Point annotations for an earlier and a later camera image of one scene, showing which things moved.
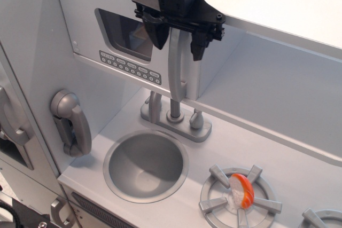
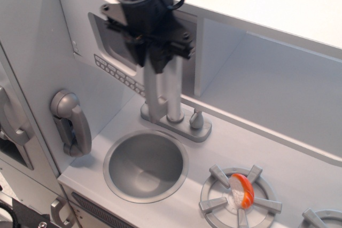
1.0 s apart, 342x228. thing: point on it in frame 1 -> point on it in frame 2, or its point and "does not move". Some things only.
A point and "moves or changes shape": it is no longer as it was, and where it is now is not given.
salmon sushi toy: x=242 y=190 does not move
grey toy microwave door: x=106 y=29 moves or changes shape
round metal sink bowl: x=145 y=166 does not move
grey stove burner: x=219 y=210 does not move
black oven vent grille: x=102 y=212 does not move
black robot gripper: x=182 y=7 -> x=147 y=12
